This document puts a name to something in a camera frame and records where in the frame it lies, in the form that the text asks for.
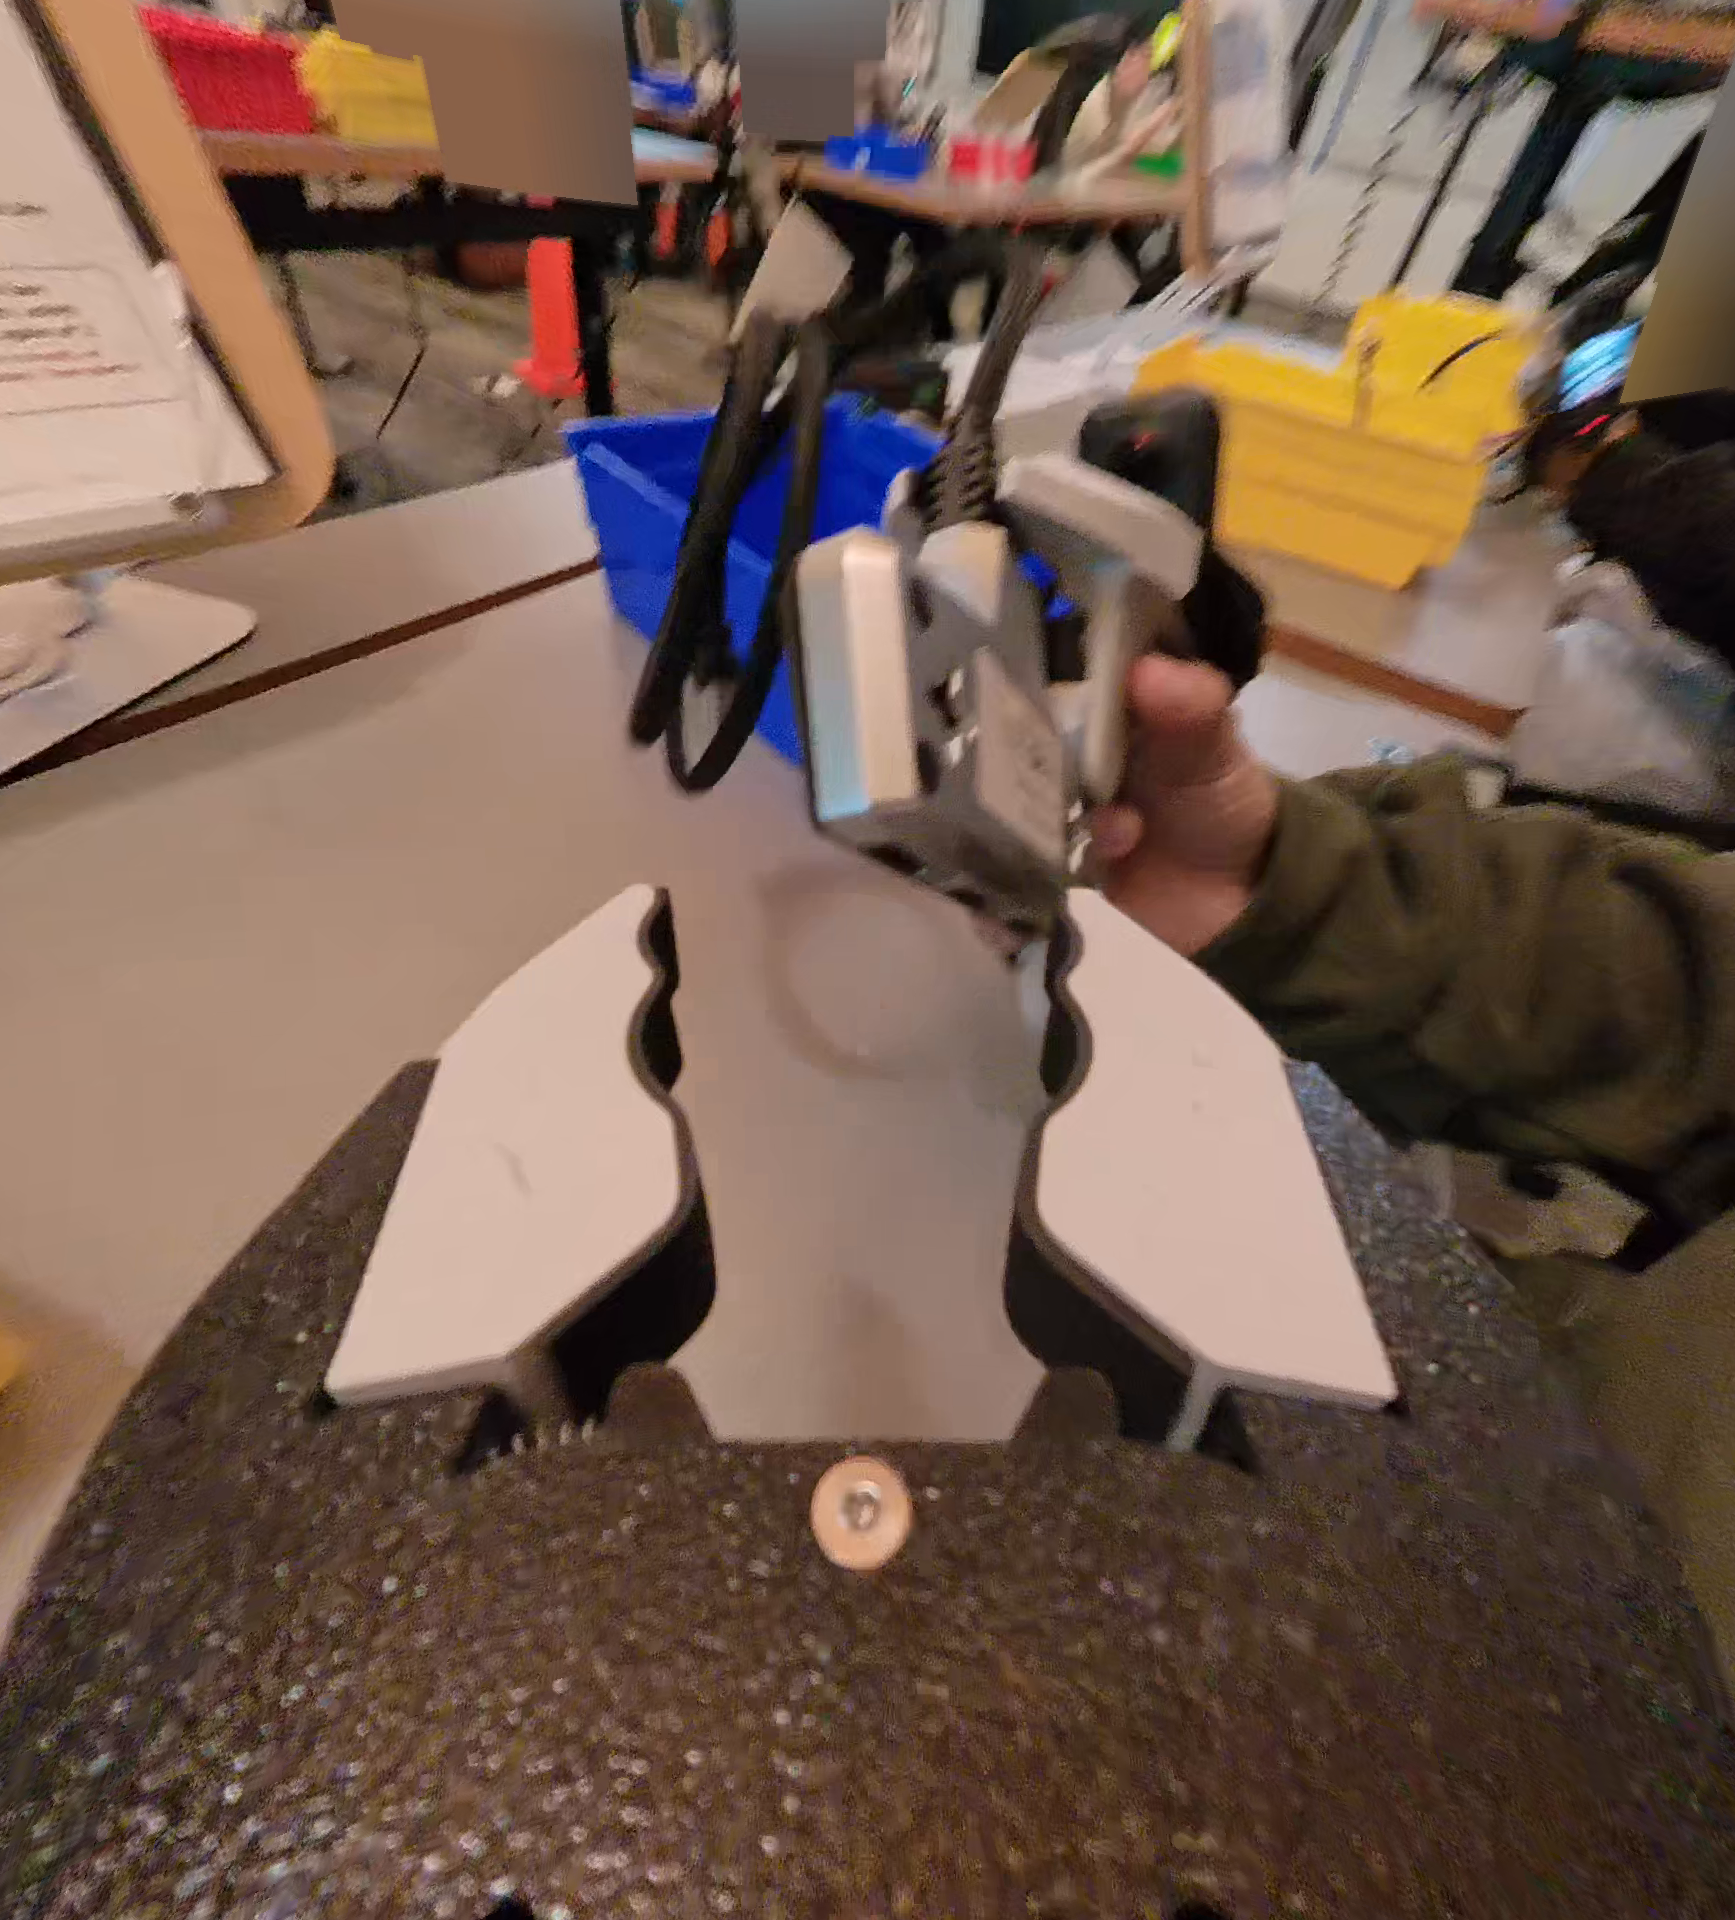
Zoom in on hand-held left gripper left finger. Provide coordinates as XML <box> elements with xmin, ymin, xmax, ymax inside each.
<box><xmin>322</xmin><ymin>882</ymin><xmax>720</xmax><ymax>1411</ymax></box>

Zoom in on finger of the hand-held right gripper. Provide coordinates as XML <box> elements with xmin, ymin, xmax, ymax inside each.
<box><xmin>1006</xmin><ymin>450</ymin><xmax>1207</xmax><ymax>600</ymax></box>
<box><xmin>792</xmin><ymin>523</ymin><xmax>920</xmax><ymax>827</ymax></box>

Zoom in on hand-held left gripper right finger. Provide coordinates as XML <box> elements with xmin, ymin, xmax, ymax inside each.
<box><xmin>1006</xmin><ymin>883</ymin><xmax>1403</xmax><ymax>1453</ymax></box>

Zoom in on black switch pigtail cable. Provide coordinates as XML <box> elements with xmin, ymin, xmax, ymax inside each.
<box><xmin>630</xmin><ymin>201</ymin><xmax>1056</xmax><ymax>797</ymax></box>

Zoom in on blue plastic bin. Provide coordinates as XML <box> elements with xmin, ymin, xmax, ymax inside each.
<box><xmin>564</xmin><ymin>392</ymin><xmax>1079</xmax><ymax>769</ymax></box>

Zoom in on grey desk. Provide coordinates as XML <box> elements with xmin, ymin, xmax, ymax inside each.
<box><xmin>0</xmin><ymin>450</ymin><xmax>1529</xmax><ymax>1848</ymax></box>

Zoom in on person's right hand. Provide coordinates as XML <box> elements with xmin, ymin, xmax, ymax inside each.
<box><xmin>1089</xmin><ymin>655</ymin><xmax>1283</xmax><ymax>958</ymax></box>

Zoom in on large yellow storage bin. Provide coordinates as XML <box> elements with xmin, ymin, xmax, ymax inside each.
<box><xmin>1133</xmin><ymin>288</ymin><xmax>1547</xmax><ymax>590</ymax></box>

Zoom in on wooden background table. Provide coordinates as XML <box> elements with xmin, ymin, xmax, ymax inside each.
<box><xmin>200</xmin><ymin>125</ymin><xmax>1201</xmax><ymax>229</ymax></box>

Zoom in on orange traffic cone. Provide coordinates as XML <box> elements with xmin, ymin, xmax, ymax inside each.
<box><xmin>514</xmin><ymin>235</ymin><xmax>588</xmax><ymax>401</ymax></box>

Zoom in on small yellow storage bin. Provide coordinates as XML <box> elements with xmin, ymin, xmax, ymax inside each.
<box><xmin>298</xmin><ymin>29</ymin><xmax>438</xmax><ymax>147</ymax></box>

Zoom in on red storage bin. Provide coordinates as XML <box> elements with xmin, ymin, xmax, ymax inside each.
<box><xmin>140</xmin><ymin>0</ymin><xmax>318</xmax><ymax>137</ymax></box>

